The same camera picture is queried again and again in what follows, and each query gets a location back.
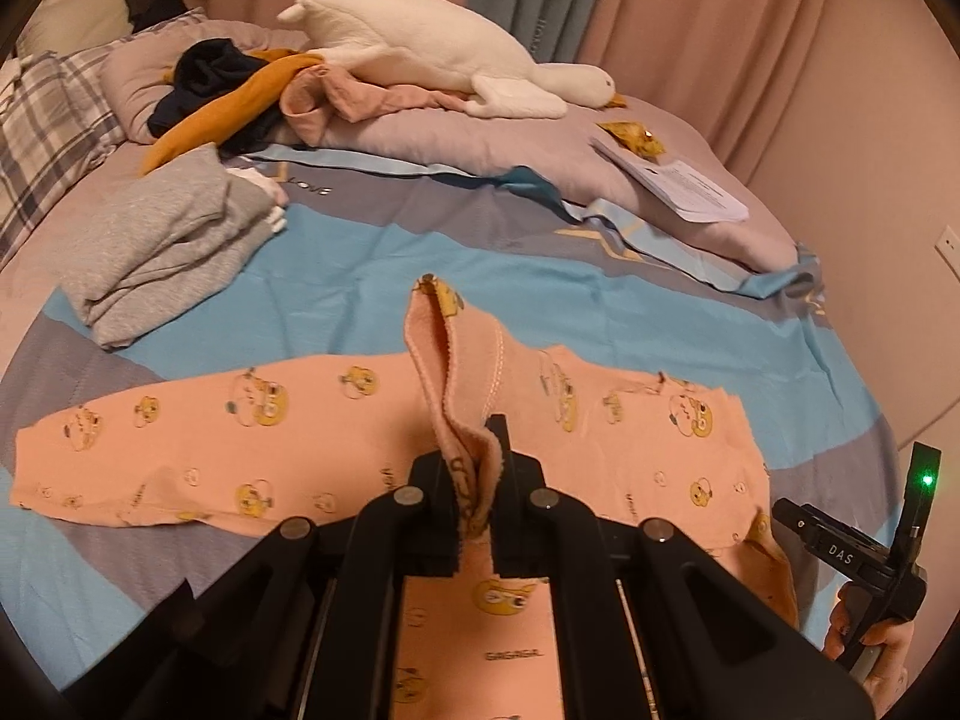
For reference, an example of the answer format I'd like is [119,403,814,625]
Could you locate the white and dark pillow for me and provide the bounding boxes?
[13,0,188,59]

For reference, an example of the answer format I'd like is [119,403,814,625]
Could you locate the pink printed baby pants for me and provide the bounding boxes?
[9,275,798,720]

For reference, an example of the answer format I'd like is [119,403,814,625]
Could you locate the yellow snack wrapper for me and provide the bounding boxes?
[596,118,667,162]

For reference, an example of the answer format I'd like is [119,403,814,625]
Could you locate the plaid pillow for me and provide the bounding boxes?
[0,7,207,267]

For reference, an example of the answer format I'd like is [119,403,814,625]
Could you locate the crumpled dusty pink garment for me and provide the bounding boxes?
[279,64,470,147]

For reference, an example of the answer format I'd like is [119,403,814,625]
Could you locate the small white folded cloth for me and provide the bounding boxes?
[225,166,290,235]

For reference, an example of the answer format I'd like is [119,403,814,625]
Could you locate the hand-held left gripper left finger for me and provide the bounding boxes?
[67,451,460,720]

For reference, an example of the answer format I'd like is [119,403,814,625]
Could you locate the pink curtain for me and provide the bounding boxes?
[169,0,960,301]

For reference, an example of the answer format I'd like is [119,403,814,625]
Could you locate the person's right hand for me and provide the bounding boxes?
[821,583,914,702]

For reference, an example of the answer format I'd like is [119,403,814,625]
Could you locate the folded grey clothes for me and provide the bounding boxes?
[60,144,277,350]

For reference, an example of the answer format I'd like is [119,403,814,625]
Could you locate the mustard yellow garment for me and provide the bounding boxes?
[141,49,325,175]

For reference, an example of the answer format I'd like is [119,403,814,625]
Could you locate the white goose plush toy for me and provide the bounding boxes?
[276,0,629,121]

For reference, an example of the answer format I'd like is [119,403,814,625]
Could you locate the white paper sheets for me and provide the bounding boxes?
[589,136,751,224]

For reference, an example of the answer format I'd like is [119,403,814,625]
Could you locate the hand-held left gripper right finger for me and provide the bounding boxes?
[489,414,875,720]

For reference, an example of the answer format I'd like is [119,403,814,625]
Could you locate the lilac quilt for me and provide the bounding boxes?
[99,19,797,275]

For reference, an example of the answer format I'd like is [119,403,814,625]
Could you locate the dark navy garment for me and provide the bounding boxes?
[146,37,290,160]

